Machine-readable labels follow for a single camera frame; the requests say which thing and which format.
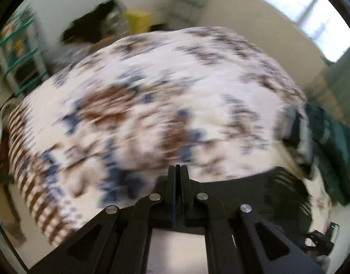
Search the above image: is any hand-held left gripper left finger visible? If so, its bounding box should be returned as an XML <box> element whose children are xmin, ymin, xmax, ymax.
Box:
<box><xmin>29</xmin><ymin>165</ymin><xmax>178</xmax><ymax>274</ymax></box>

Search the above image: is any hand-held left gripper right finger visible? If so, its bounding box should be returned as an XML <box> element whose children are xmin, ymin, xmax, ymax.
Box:
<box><xmin>176</xmin><ymin>165</ymin><xmax>327</xmax><ymax>274</ymax></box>

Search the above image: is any black garment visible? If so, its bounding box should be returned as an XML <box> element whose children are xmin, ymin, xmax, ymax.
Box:
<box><xmin>199</xmin><ymin>166</ymin><xmax>314</xmax><ymax>252</ymax></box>

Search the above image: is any printed floral blanket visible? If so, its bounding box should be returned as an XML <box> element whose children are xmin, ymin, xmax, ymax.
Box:
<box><xmin>7</xmin><ymin>26</ymin><xmax>335</xmax><ymax>247</ymax></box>

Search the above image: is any dark striped garment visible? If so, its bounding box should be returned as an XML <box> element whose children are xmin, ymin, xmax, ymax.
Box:
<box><xmin>277</xmin><ymin>105</ymin><xmax>321</xmax><ymax>177</ymax></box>

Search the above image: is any black device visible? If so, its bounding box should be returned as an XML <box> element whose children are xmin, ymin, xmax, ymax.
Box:
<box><xmin>302</xmin><ymin>223</ymin><xmax>339</xmax><ymax>257</ymax></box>

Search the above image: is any green garment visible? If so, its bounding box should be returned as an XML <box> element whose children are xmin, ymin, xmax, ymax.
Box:
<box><xmin>306</xmin><ymin>103</ymin><xmax>350</xmax><ymax>206</ymax></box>

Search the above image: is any yellow bin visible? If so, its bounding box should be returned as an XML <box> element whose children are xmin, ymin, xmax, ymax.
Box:
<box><xmin>126</xmin><ymin>9</ymin><xmax>153</xmax><ymax>33</ymax></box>

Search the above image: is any black bag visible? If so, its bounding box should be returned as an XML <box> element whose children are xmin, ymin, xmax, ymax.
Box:
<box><xmin>61</xmin><ymin>0</ymin><xmax>121</xmax><ymax>44</ymax></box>

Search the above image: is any white metal rack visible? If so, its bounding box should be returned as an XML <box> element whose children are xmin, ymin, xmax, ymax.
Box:
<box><xmin>166</xmin><ymin>0</ymin><xmax>212</xmax><ymax>29</ymax></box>

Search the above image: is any white shelf green trim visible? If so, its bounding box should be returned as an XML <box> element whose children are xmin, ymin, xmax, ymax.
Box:
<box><xmin>0</xmin><ymin>6</ymin><xmax>50</xmax><ymax>96</ymax></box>

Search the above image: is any window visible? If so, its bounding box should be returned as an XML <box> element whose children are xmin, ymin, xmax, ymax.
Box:
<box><xmin>242</xmin><ymin>0</ymin><xmax>350</xmax><ymax>62</ymax></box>

